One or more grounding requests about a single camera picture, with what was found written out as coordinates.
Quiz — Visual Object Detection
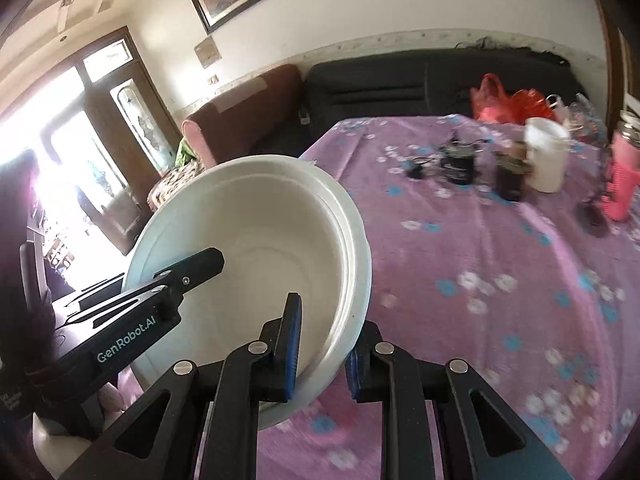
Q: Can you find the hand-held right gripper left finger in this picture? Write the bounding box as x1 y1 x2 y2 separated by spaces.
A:
60 291 304 480

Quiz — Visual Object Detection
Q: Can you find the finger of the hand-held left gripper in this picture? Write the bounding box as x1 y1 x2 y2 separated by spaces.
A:
152 247 225 301
52 272 126 311

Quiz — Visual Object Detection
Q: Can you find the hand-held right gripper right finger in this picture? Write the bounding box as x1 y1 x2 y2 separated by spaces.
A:
345 321 576 480

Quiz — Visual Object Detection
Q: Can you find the large white paper bowl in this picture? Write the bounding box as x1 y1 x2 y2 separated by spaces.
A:
122 155 373 431

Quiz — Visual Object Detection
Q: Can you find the person's left hand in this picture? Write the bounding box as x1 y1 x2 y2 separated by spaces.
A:
97 382 126 413

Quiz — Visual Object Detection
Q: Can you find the woven rattan stool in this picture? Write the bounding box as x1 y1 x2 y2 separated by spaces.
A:
147 162 208 213

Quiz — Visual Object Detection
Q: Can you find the green cloth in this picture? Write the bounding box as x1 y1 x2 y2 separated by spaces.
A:
172 137 203 167

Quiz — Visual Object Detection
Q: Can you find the brown armchair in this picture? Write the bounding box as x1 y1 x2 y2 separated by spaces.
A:
181 64 303 171

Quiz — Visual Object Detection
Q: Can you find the wooden glass door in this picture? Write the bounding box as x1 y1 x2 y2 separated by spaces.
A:
82 30 183 256

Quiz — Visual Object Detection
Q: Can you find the black box device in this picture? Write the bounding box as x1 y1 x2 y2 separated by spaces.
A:
440 142 478 184

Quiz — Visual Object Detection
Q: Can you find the dark bottle with brown cap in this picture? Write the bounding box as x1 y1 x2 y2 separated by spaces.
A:
495 141 533 202

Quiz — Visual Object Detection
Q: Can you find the black sofa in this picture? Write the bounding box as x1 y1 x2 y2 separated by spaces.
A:
300 47 586 161

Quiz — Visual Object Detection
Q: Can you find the white plastic jar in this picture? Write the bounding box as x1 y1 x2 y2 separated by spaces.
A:
524 117 572 194

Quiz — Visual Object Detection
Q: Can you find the red plastic bag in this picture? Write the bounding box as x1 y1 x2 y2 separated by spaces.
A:
470 74 518 123

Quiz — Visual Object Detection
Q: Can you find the orange-red plastic bag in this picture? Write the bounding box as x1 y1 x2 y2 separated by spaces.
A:
510 89 557 125

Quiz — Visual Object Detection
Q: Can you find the pink thermos with knitted sleeve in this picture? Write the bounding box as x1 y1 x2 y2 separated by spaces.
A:
600 110 640 222

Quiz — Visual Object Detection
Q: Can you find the clear plastic bag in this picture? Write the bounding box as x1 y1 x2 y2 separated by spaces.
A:
545 93 607 142

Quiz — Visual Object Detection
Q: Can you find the beige wall panel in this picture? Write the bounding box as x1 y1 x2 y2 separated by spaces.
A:
194 39 222 68

